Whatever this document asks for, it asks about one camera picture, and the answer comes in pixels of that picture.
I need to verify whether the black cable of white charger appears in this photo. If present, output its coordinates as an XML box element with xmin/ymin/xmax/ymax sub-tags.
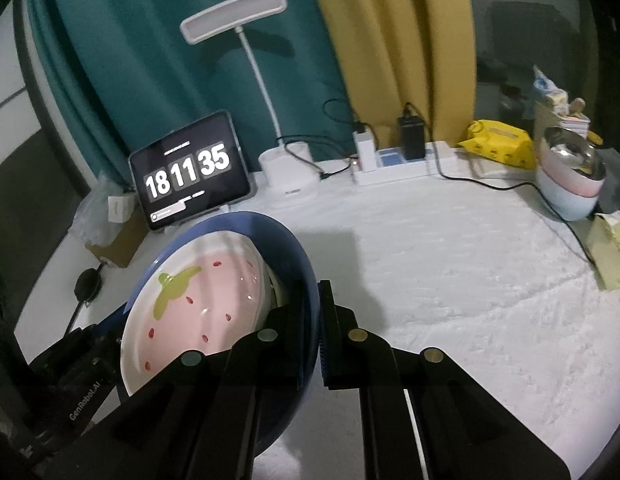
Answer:
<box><xmin>322</xmin><ymin>98</ymin><xmax>367</xmax><ymax>134</ymax></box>

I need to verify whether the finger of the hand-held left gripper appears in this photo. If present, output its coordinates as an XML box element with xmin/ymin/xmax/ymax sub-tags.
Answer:
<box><xmin>87</xmin><ymin>302</ymin><xmax>128</xmax><ymax>349</ymax></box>

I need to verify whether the grey cloth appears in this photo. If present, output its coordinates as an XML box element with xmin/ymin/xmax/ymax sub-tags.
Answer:
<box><xmin>597</xmin><ymin>147</ymin><xmax>620</xmax><ymax>217</ymax></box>

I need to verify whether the white desk lamp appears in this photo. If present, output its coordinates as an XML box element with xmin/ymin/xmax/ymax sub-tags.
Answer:
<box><xmin>180</xmin><ymin>0</ymin><xmax>321</xmax><ymax>209</ymax></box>

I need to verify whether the crumpled yellow cloth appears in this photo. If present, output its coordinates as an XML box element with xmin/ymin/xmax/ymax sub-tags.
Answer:
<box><xmin>587</xmin><ymin>212</ymin><xmax>620</xmax><ymax>292</ymax></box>

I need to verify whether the white charger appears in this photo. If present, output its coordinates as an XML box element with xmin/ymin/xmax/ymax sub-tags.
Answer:
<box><xmin>353</xmin><ymin>130</ymin><xmax>377</xmax><ymax>171</ymax></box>

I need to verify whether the pink bowl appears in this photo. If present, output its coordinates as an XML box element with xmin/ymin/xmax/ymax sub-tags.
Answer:
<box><xmin>537</xmin><ymin>140</ymin><xmax>604</xmax><ymax>199</ymax></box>

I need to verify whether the small white box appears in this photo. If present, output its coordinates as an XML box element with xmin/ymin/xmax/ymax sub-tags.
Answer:
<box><xmin>107</xmin><ymin>195</ymin><xmax>137</xmax><ymax>227</ymax></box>

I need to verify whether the tablet showing clock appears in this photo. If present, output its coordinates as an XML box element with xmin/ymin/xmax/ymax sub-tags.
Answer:
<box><xmin>128</xmin><ymin>111</ymin><xmax>255</xmax><ymax>232</ymax></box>

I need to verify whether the yellow curtain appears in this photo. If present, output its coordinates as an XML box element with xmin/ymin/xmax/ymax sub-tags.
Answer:
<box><xmin>300</xmin><ymin>0</ymin><xmax>479</xmax><ymax>149</ymax></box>

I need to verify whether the clear plastic bag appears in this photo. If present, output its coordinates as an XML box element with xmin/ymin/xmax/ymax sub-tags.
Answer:
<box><xmin>72</xmin><ymin>172</ymin><xmax>137</xmax><ymax>252</ymax></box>

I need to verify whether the clear tablet stand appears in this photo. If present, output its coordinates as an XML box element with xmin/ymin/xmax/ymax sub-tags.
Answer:
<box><xmin>150</xmin><ymin>201</ymin><xmax>237</xmax><ymax>234</ymax></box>

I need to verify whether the strawberry print bowl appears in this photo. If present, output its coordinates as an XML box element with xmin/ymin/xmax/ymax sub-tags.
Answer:
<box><xmin>120</xmin><ymin>230</ymin><xmax>273</xmax><ymax>396</ymax></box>

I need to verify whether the black round device with cable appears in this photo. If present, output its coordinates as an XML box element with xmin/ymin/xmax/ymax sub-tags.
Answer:
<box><xmin>64</xmin><ymin>268</ymin><xmax>104</xmax><ymax>338</ymax></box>

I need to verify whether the yellow wipes pack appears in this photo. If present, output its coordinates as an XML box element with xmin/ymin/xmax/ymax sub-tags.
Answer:
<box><xmin>457</xmin><ymin>119</ymin><xmax>536</xmax><ymax>170</ymax></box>

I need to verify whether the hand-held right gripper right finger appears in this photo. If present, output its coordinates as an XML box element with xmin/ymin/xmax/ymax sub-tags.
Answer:
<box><xmin>316</xmin><ymin>279</ymin><xmax>572</xmax><ymax>480</ymax></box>

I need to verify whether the black lamp cable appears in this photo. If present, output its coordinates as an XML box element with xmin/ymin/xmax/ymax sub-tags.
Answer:
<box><xmin>275</xmin><ymin>134</ymin><xmax>354</xmax><ymax>182</ymax></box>

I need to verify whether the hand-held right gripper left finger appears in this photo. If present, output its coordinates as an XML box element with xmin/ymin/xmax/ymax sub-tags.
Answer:
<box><xmin>95</xmin><ymin>304</ymin><xmax>317</xmax><ymax>480</ymax></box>

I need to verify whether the white power strip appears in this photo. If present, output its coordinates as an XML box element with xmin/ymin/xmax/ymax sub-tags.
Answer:
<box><xmin>351</xmin><ymin>141</ymin><xmax>461</xmax><ymax>186</ymax></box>

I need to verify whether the teal curtain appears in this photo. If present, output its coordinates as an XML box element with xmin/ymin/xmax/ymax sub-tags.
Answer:
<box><xmin>22</xmin><ymin>0</ymin><xmax>351</xmax><ymax>197</ymax></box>

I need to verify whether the cardboard box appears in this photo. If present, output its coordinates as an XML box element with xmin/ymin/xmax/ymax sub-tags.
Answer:
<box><xmin>85</xmin><ymin>215</ymin><xmax>152</xmax><ymax>269</ymax></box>

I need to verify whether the light blue bowl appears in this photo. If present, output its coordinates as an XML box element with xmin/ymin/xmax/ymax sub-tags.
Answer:
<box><xmin>534</xmin><ymin>167</ymin><xmax>600</xmax><ymax>222</ymax></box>

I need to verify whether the black charger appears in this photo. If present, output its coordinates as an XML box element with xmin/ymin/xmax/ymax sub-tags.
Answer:
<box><xmin>397</xmin><ymin>115</ymin><xmax>427</xmax><ymax>160</ymax></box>

